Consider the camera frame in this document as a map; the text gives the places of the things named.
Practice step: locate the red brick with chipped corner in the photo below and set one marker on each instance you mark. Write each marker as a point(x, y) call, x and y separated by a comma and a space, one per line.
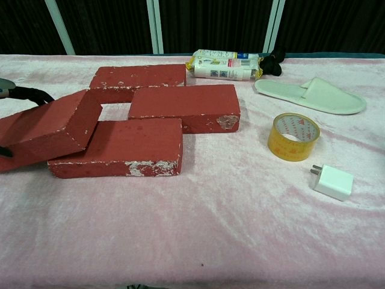
point(186, 102)

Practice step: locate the black cloth piece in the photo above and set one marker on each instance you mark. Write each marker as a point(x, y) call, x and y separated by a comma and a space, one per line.
point(272, 64)

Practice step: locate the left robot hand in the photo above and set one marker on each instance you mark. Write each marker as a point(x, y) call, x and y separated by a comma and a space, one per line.
point(28, 91)

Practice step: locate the red brick with chipped side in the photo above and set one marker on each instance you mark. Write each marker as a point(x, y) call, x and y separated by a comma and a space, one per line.
point(132, 141)

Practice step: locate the white partition post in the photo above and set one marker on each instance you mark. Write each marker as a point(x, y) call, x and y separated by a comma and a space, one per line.
point(155, 27)
point(60, 27)
point(273, 25)

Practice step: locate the white disposable slipper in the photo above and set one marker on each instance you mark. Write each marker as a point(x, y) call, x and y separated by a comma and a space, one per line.
point(319, 96)

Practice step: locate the white plug charger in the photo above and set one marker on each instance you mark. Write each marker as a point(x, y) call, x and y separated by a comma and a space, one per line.
point(334, 183)

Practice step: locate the pink fluffy table cloth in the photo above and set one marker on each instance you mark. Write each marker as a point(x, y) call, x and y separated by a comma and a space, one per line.
point(192, 228)

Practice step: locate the yellow packing tape roll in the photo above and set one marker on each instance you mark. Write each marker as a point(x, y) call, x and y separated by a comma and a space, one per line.
point(293, 147)

